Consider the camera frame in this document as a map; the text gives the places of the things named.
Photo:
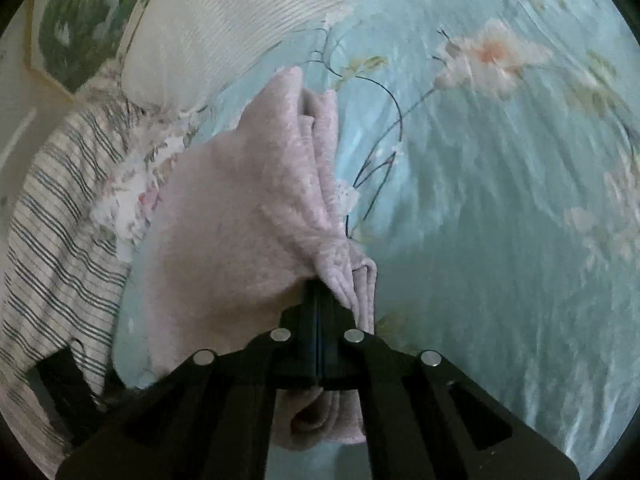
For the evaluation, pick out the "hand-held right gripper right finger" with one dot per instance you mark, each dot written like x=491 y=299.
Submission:
x=332 y=330

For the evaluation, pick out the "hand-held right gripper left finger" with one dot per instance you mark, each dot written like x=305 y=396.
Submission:
x=306 y=330

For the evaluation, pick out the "pink fleece sweater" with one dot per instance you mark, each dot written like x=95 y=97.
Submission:
x=240 y=210

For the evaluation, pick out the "teal floral bed sheet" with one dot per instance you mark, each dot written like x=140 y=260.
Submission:
x=500 y=210

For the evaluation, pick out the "white floral cloth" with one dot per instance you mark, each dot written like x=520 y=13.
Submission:
x=130 y=200

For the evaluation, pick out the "dark cloth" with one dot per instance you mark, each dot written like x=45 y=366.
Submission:
x=70 y=390

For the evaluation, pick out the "plaid blanket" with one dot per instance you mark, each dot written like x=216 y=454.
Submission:
x=55 y=240

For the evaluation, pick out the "white striped pillow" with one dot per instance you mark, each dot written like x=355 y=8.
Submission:
x=225 y=25

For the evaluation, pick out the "green wall painting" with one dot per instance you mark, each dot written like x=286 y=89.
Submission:
x=65 y=35

